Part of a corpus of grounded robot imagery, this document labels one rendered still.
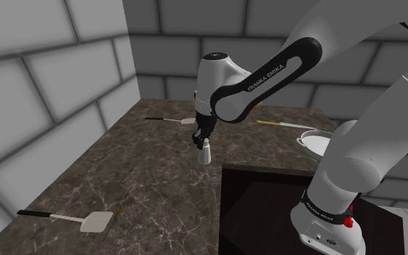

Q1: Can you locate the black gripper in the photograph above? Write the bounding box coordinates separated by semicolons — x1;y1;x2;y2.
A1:
191;111;218;150

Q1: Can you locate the white salt shaker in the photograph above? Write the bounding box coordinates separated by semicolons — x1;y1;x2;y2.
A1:
197;138;212;166

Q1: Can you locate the dark robot stand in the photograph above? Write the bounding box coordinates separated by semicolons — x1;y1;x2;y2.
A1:
218;163;407;255

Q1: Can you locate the white pot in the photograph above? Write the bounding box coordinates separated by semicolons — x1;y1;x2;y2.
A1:
296;129;335;162

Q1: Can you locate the small black handled spatula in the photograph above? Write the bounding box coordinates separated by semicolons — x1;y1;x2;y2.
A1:
144;117;197;125

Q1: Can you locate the long yellow handled knife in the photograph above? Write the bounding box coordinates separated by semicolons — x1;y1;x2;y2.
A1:
256;120;320;131

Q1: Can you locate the thin yellow handled knife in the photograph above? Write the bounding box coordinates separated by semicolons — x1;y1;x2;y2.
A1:
101;205;125;243

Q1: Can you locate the large black handled spatula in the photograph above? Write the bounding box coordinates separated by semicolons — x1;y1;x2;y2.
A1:
16;209;115;234

